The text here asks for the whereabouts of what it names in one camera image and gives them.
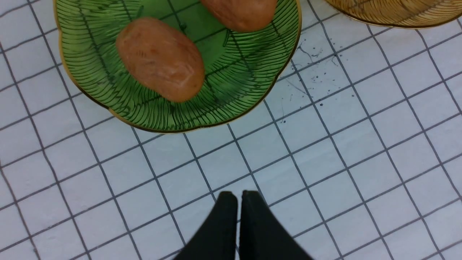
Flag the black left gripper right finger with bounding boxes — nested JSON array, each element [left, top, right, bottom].
[[239, 191, 313, 260]]

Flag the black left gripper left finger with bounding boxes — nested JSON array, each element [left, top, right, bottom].
[[175, 191, 238, 260]]

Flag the white grid-pattern tablecloth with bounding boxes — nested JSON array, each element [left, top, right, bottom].
[[1, 0, 461, 260]]

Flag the green glass scalloped plate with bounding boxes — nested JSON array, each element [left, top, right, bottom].
[[53, 0, 302, 133]]

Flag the orange-brown potato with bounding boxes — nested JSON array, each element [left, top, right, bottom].
[[201, 0, 278, 33], [115, 17, 205, 103]]

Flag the amber glass scalloped plate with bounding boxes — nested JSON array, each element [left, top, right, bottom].
[[327, 0, 462, 29]]

